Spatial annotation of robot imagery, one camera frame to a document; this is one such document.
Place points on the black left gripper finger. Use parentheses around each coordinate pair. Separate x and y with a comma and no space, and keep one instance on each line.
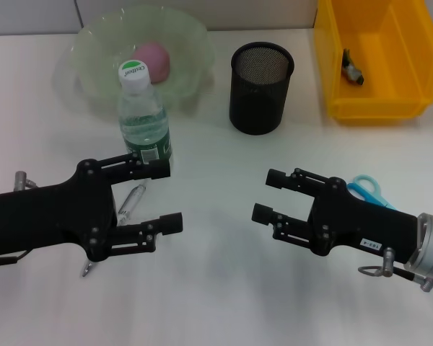
(155,169)

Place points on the black mesh pen holder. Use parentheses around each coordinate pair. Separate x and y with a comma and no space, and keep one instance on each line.
(260,93)

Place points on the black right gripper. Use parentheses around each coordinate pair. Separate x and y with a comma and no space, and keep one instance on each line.
(364,227)

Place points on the yellow plastic bin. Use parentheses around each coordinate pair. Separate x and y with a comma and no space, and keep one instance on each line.
(389,101)

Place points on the blue scissors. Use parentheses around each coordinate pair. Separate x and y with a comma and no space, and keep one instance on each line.
(364,185)

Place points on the green glass fruit bowl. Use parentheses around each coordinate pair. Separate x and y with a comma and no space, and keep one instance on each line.
(94,61)

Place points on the clear green-label water bottle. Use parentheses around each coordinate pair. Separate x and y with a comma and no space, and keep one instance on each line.
(144,122)

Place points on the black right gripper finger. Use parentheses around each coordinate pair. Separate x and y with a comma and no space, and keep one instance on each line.
(171,223)

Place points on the silver ballpoint pen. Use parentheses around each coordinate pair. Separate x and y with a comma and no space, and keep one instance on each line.
(130,202)

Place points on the pink toy peach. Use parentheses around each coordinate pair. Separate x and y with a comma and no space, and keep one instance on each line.
(158,61)

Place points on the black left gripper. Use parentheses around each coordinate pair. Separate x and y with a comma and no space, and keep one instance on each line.
(50,220)

